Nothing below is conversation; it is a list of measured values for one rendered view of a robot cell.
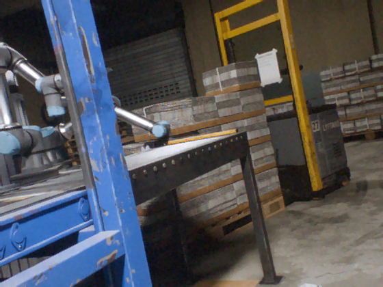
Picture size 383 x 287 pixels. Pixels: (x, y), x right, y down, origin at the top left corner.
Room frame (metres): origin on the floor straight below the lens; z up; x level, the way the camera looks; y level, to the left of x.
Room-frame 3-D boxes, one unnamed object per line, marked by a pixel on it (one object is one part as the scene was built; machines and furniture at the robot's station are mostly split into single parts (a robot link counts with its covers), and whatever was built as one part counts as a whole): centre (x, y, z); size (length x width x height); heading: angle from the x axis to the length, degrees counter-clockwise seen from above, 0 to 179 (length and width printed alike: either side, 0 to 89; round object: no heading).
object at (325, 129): (4.51, -0.99, 0.40); 0.69 x 0.55 x 0.80; 44
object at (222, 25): (4.49, -0.50, 0.97); 0.09 x 0.09 x 1.75; 44
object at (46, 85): (2.24, 0.61, 1.21); 0.11 x 0.08 x 0.09; 73
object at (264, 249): (2.42, -0.25, 0.34); 0.06 x 0.06 x 0.68; 62
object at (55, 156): (2.93, 0.90, 0.87); 0.15 x 0.15 x 0.10
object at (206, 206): (3.44, 0.10, 0.42); 1.17 x 0.39 x 0.83; 134
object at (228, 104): (3.74, -0.20, 0.95); 0.38 x 0.29 x 0.23; 43
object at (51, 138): (2.94, 0.90, 0.98); 0.13 x 0.12 x 0.14; 170
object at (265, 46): (4.27, -0.74, 1.27); 0.57 x 0.01 x 0.65; 44
